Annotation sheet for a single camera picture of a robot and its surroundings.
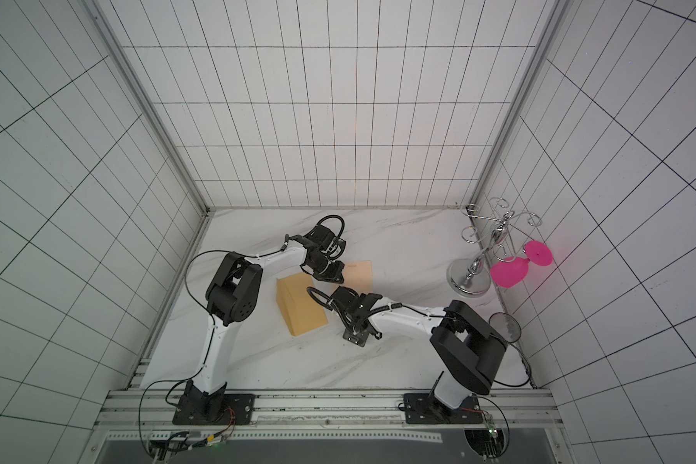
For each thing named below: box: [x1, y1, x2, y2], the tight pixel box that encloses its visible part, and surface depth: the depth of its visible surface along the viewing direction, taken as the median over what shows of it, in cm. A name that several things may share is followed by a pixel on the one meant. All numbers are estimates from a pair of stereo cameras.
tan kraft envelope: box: [276, 271, 329, 338], surface depth 92 cm
